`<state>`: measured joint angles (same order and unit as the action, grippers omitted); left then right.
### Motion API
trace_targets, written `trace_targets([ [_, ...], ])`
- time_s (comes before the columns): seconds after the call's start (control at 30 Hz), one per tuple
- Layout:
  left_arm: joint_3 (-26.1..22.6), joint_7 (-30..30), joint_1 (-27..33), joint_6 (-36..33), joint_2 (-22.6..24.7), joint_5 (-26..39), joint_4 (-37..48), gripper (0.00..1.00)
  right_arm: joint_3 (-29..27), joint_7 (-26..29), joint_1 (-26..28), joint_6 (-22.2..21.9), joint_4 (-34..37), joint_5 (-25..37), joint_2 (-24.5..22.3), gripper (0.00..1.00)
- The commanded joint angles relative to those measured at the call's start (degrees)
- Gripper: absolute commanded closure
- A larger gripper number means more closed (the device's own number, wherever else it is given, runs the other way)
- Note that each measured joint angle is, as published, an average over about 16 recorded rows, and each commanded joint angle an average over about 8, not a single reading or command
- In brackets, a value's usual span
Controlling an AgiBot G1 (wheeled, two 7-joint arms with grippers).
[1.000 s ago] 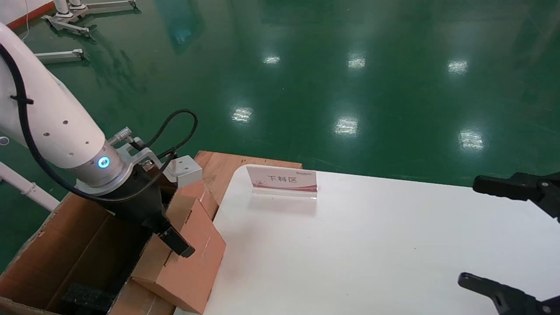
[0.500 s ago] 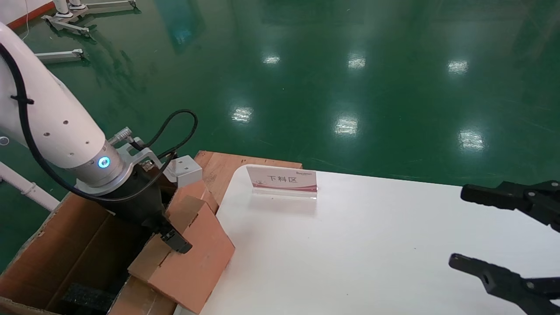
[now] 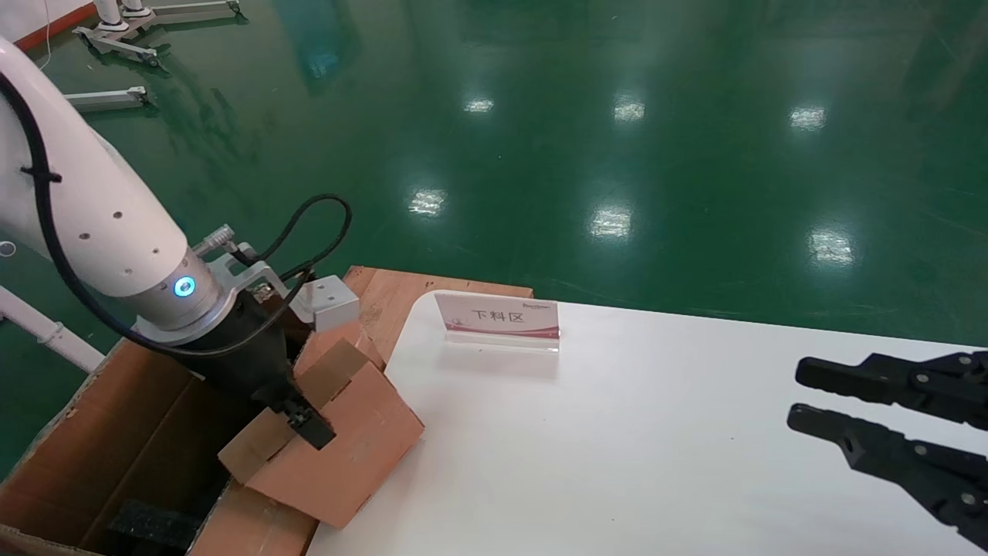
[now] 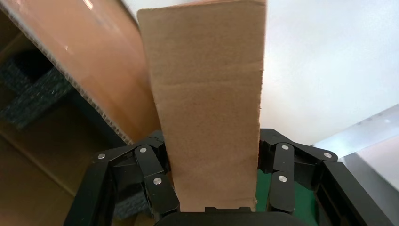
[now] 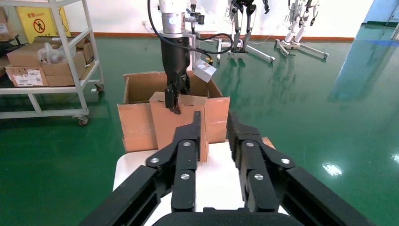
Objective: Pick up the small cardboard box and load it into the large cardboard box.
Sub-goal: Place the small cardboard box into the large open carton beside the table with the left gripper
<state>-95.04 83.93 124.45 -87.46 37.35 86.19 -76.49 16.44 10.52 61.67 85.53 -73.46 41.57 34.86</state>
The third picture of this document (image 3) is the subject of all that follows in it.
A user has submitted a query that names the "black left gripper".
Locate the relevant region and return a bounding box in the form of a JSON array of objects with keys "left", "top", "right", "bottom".
[{"left": 181, "top": 290, "right": 337, "bottom": 451}]

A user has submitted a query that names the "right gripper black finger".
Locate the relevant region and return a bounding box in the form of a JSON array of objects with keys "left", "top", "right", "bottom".
[
  {"left": 787, "top": 403, "right": 988, "bottom": 551},
  {"left": 795, "top": 351, "right": 988, "bottom": 430}
]

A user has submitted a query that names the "small cardboard box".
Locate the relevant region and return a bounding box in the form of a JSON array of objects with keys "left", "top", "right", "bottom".
[{"left": 218, "top": 337, "right": 425, "bottom": 530}]

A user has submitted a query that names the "large open cardboard box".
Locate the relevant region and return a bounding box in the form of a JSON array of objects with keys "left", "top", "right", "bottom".
[{"left": 0, "top": 320, "right": 387, "bottom": 556}]

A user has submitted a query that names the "black foam block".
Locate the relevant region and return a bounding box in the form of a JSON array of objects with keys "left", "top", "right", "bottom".
[{"left": 108, "top": 498, "right": 203, "bottom": 554}]

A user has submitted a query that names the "acrylic sign with Chinese text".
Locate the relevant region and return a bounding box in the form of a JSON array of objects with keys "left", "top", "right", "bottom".
[{"left": 434, "top": 292, "right": 560, "bottom": 354}]

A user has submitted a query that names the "white stand of black humanoid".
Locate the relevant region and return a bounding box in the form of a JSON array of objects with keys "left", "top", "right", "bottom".
[{"left": 66, "top": 86, "right": 148, "bottom": 114}]

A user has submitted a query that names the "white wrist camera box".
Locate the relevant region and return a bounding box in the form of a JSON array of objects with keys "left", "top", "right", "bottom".
[{"left": 297, "top": 276, "right": 362, "bottom": 334}]

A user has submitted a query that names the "silver camera bracket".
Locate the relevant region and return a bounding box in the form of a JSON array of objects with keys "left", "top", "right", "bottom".
[{"left": 205, "top": 244, "right": 290, "bottom": 302}]

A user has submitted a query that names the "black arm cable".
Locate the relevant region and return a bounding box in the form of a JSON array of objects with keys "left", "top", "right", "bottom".
[{"left": 0, "top": 73, "right": 354, "bottom": 361}]

